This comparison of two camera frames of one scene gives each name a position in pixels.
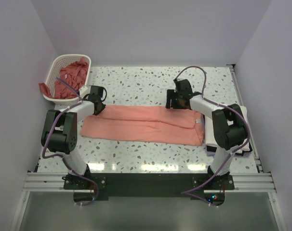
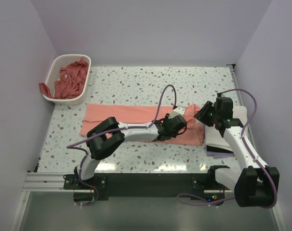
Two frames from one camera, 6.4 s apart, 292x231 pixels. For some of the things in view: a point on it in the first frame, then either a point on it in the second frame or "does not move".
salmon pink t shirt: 145,124 does not move
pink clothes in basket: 74,74 does not move
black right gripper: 170,95 -> 201,115
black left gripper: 102,108 -> 166,118
